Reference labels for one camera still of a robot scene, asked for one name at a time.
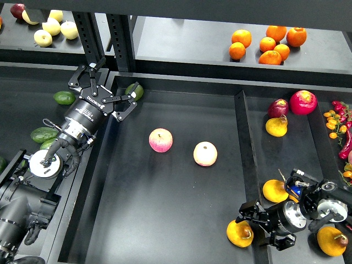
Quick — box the pale yellow pear front left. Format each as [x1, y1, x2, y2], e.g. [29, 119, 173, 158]
[34, 30, 53, 47]

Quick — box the yellow pear left in bin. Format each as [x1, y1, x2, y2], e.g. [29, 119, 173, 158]
[262, 169, 289, 203]

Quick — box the pale yellow pear back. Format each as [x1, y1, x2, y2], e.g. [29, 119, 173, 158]
[49, 9, 63, 23]

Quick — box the orange cherry tomato bunch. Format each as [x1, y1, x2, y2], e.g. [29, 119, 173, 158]
[323, 110, 347, 139]

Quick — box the orange front bottom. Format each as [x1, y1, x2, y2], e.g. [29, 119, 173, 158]
[258, 50, 282, 65]

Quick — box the pale yellow pear half hidden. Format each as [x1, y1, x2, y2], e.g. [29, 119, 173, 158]
[22, 10, 39, 25]

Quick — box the pale yellow pear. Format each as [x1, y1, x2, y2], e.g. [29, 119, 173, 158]
[34, 30, 53, 47]
[60, 21, 79, 40]
[42, 18, 61, 36]
[49, 9, 63, 23]

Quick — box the pink red apple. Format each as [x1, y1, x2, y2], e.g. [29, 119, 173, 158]
[148, 128, 173, 153]

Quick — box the orange right small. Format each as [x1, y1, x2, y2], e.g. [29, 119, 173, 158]
[274, 44, 290, 62]

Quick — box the dark red apple on shelf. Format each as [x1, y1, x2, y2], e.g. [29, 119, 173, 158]
[10, 3, 25, 20]

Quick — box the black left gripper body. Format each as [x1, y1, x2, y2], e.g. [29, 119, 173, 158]
[65, 85, 113, 135]

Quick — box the orange top right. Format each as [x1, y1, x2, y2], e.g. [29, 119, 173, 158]
[286, 27, 307, 47]

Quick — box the black right tray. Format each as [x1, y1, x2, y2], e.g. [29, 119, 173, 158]
[140, 86, 351, 263]

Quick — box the green avocado middle cluster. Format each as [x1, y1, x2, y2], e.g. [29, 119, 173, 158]
[40, 138, 56, 150]

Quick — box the black centre tray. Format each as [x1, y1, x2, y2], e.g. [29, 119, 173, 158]
[47, 70, 272, 264]

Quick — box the black tray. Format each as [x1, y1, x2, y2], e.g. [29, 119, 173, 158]
[140, 86, 351, 263]
[1, 63, 105, 263]
[47, 70, 272, 264]

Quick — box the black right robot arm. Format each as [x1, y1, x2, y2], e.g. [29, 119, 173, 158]
[235, 168, 351, 251]

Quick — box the pale yellow pear middle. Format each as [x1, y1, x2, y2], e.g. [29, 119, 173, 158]
[42, 18, 61, 36]

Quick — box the yellow pear lower right bin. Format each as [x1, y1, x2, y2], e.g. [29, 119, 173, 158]
[317, 227, 349, 256]

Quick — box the black perforated shelf post left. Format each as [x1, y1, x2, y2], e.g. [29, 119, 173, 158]
[72, 11, 106, 69]

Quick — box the orange centre small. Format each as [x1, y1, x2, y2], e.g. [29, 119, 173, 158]
[259, 37, 276, 53]

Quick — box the orange left front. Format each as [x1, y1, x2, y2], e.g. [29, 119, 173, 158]
[229, 42, 246, 60]

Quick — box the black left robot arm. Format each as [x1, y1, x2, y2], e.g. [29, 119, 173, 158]
[1, 58, 139, 263]

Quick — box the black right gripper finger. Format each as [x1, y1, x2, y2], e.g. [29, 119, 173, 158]
[259, 231, 296, 251]
[238, 200, 271, 224]

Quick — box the red chili pepper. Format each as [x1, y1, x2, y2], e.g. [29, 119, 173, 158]
[338, 129, 351, 160]

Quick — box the orange small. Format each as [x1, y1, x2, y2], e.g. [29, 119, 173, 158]
[274, 44, 290, 62]
[259, 37, 276, 53]

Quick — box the green avocado left edge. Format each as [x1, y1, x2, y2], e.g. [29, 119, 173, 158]
[0, 157, 7, 173]

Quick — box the yellow pear near red apples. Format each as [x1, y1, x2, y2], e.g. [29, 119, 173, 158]
[265, 115, 288, 138]

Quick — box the orange top centre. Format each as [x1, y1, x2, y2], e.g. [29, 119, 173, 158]
[266, 25, 287, 42]

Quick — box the black perforated shelf post right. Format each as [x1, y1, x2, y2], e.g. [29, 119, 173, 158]
[106, 14, 136, 72]

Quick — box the pale pink apple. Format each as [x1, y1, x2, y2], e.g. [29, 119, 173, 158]
[193, 141, 218, 167]

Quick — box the green avocado cluster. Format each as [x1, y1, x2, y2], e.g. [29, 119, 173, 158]
[30, 126, 58, 143]
[40, 138, 56, 150]

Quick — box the pale yellow pear right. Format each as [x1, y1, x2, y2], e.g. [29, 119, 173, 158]
[60, 21, 79, 40]

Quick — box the bright red apple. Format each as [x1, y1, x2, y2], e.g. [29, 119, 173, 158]
[289, 90, 318, 115]

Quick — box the green avocado upper cluster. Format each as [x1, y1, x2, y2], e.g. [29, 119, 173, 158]
[30, 126, 58, 143]

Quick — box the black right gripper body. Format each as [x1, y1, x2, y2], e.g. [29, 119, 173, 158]
[265, 200, 307, 237]

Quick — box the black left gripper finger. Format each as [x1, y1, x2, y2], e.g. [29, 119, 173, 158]
[68, 57, 106, 97]
[102, 82, 139, 122]

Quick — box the green avocado top left tray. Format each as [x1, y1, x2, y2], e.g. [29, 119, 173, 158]
[53, 91, 76, 105]

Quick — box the black left tray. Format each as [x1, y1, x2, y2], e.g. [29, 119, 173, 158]
[1, 63, 105, 263]

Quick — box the orange top left of pile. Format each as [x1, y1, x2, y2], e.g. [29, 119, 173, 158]
[232, 29, 252, 48]

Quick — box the black perforated shelf post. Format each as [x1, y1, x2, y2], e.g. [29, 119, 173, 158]
[72, 11, 106, 69]
[106, 14, 136, 72]

